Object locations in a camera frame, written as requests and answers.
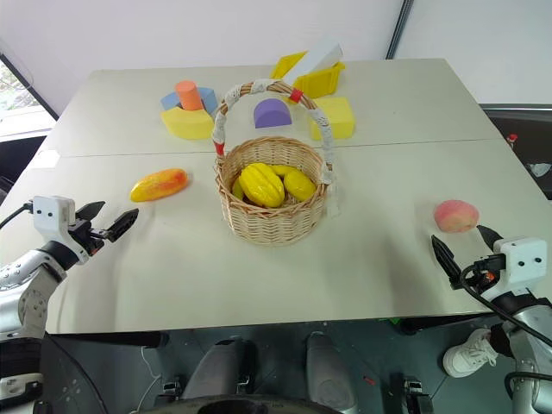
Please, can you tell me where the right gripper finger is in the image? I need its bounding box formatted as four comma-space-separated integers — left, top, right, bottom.
430, 234, 464, 292
476, 223, 505, 252

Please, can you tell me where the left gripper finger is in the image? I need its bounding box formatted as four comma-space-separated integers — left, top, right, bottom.
104, 208, 141, 243
76, 200, 106, 222

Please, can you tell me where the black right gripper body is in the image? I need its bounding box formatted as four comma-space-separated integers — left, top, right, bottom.
459, 253, 507, 291

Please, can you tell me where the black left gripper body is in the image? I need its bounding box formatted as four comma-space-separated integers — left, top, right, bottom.
66, 217, 108, 262

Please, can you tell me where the pink toy peach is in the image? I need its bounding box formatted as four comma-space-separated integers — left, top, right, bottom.
433, 198, 481, 235

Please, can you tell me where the orange yellow toy mango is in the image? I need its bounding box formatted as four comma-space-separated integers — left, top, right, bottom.
129, 167, 190, 204

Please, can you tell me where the white sneaker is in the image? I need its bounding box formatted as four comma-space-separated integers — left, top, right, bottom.
442, 328, 500, 380

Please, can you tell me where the yellow foam arch block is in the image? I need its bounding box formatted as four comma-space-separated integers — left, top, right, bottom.
160, 107, 216, 141

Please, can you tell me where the yellow toy starfruit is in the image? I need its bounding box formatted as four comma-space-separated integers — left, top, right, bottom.
239, 162, 286, 208

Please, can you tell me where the orange foam cylinder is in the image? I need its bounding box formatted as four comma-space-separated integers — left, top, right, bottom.
174, 79, 204, 111

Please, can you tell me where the blue foam arch block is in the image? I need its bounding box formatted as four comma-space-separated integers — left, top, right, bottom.
160, 86, 219, 117

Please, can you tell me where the dark rounded robot leg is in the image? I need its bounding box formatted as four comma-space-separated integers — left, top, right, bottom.
304, 330, 358, 411
179, 337, 256, 401

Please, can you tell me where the yellow toy lemon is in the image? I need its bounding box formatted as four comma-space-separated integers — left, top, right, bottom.
282, 168, 317, 202

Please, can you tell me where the yellow foam rectangular block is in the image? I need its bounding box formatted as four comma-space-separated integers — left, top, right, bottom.
306, 96, 357, 141

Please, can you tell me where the purple foam half cylinder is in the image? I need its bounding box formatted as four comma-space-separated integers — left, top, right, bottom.
253, 97, 293, 130

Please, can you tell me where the large yellow plastic bin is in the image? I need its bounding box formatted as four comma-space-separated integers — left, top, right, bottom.
292, 60, 348, 100

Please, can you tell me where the grey metal pole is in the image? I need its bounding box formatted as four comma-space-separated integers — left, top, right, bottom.
384, 0, 416, 60

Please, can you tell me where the small yellow plastic bin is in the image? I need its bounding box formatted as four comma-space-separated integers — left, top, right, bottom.
270, 50, 309, 81

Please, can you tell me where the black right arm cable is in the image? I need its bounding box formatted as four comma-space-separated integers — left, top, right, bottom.
458, 262, 552, 342

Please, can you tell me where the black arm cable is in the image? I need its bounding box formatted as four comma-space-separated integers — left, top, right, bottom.
458, 262, 552, 342
0, 201, 35, 230

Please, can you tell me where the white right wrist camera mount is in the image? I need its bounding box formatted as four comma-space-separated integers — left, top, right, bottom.
486, 235, 549, 299

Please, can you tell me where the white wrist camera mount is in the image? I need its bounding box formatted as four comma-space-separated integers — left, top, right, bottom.
486, 235, 549, 299
31, 195, 78, 260

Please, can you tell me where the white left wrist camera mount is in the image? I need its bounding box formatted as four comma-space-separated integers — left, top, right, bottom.
31, 195, 78, 260

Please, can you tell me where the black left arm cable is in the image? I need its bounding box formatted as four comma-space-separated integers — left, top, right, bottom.
0, 201, 35, 230

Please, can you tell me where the wicker basket with handle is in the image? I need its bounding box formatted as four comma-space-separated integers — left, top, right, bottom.
211, 78, 342, 248

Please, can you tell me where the white floor cable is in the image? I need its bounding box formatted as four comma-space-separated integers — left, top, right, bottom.
138, 346, 164, 409

